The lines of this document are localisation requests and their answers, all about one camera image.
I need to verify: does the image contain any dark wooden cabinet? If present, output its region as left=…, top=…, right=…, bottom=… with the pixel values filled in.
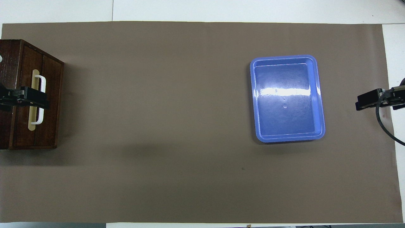
left=0, top=39, right=64, bottom=150

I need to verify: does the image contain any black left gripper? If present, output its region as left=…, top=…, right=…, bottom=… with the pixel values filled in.
left=0, top=83, right=50, bottom=111

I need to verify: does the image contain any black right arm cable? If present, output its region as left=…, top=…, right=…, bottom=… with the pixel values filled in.
left=376, top=90, right=405, bottom=146

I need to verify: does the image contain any white drawer handle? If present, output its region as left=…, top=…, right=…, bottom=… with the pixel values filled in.
left=31, top=75, right=47, bottom=125

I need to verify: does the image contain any brown table mat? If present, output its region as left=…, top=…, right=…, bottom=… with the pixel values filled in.
left=0, top=21, right=404, bottom=224

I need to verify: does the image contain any beige handle backing plate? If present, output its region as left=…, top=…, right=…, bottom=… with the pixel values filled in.
left=28, top=69, right=40, bottom=131

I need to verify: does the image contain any blue plastic tray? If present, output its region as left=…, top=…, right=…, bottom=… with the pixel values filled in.
left=250, top=55, right=326, bottom=143

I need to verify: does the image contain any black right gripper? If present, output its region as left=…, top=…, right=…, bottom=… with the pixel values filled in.
left=355, top=78, right=405, bottom=111

